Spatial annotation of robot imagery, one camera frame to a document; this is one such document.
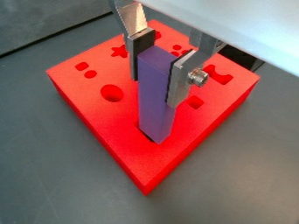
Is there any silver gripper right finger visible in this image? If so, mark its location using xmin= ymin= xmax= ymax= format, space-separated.
xmin=166 ymin=28 xmax=223 ymax=109

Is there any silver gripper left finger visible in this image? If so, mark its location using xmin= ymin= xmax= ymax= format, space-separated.
xmin=108 ymin=0 xmax=155 ymax=81

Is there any purple rectangular block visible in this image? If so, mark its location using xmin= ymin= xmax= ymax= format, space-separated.
xmin=138 ymin=45 xmax=175 ymax=144

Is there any red shape sorting block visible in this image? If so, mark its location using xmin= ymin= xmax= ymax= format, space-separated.
xmin=44 ymin=18 xmax=262 ymax=197

